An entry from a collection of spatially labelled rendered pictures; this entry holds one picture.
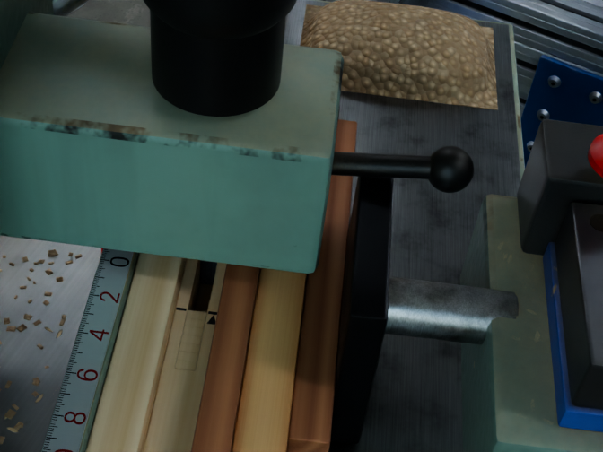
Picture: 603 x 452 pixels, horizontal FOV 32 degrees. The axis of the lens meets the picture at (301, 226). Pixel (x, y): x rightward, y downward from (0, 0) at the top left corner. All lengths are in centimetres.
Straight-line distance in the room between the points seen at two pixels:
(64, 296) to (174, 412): 23
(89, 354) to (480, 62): 33
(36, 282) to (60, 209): 23
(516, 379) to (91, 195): 19
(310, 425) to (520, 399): 8
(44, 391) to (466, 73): 31
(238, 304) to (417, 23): 27
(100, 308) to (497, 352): 17
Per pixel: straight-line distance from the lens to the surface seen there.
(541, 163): 46
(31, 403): 61
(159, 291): 45
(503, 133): 63
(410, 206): 57
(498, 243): 48
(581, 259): 43
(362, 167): 44
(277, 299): 45
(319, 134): 40
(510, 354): 44
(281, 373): 43
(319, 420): 42
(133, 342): 44
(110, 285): 45
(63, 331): 63
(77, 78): 42
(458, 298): 45
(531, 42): 108
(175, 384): 44
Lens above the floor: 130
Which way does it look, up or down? 46 degrees down
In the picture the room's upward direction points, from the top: 7 degrees clockwise
